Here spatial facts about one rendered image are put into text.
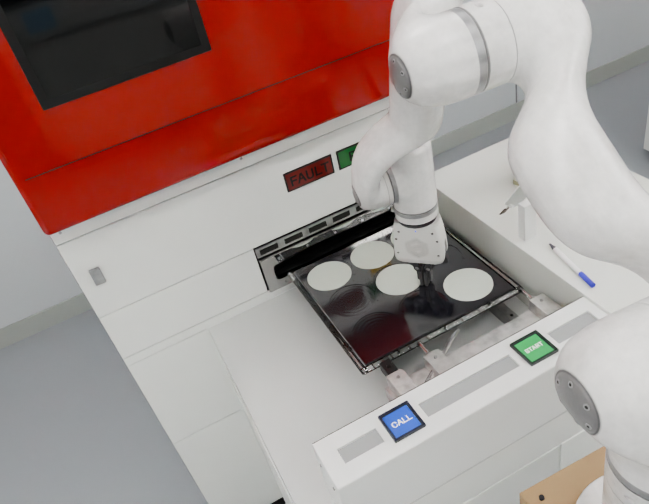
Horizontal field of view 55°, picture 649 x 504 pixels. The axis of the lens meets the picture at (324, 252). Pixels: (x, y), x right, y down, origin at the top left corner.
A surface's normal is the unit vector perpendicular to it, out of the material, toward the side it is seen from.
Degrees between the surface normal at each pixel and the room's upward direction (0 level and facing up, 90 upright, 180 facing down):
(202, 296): 90
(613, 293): 0
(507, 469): 90
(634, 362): 23
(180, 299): 90
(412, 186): 89
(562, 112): 32
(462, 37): 51
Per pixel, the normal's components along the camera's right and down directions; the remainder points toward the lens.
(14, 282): 0.43, 0.48
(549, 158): -0.58, 0.00
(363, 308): -0.20, -0.77
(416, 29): -0.40, -0.45
